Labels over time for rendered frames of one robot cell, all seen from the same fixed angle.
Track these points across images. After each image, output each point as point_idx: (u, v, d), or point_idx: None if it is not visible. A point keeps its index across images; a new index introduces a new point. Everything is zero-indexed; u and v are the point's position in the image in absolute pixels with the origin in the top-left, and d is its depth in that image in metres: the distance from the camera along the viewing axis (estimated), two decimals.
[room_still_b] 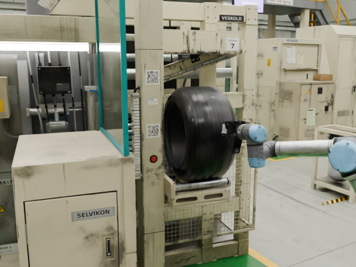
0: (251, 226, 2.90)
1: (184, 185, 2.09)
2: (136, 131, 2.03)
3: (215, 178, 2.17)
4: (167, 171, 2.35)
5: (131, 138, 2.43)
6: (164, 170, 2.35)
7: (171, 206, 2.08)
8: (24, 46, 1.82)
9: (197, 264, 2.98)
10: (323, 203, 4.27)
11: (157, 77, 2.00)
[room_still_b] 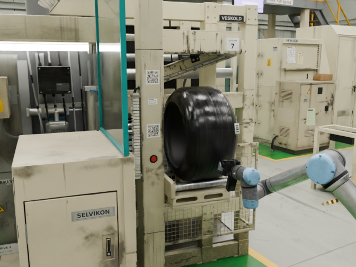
0: (251, 226, 2.90)
1: (183, 182, 2.11)
2: (136, 131, 2.03)
3: None
4: (167, 170, 2.35)
5: (131, 138, 2.43)
6: (164, 169, 2.35)
7: (171, 206, 2.08)
8: (24, 46, 1.82)
9: (197, 264, 2.98)
10: (323, 203, 4.27)
11: (157, 77, 2.00)
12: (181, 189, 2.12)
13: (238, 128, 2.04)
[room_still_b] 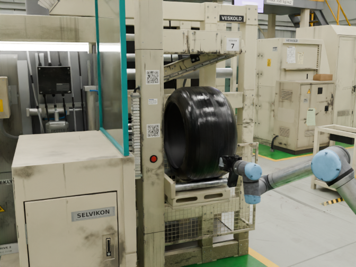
0: (251, 226, 2.90)
1: (183, 189, 2.12)
2: (136, 131, 2.03)
3: (216, 186, 2.17)
4: None
5: (131, 138, 2.43)
6: None
7: (171, 206, 2.08)
8: (24, 46, 1.82)
9: (197, 264, 2.98)
10: (323, 203, 4.27)
11: (157, 77, 2.00)
12: (182, 184, 2.09)
13: (229, 171, 2.18)
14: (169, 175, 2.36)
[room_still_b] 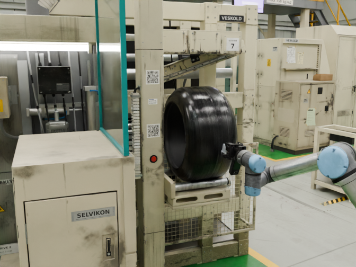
0: (251, 226, 2.90)
1: (184, 188, 2.09)
2: (136, 131, 2.03)
3: (216, 181, 2.16)
4: None
5: (131, 138, 2.43)
6: None
7: (171, 206, 2.08)
8: (24, 46, 1.82)
9: (197, 264, 2.98)
10: (323, 203, 4.27)
11: (157, 77, 2.00)
12: None
13: None
14: (169, 174, 2.35)
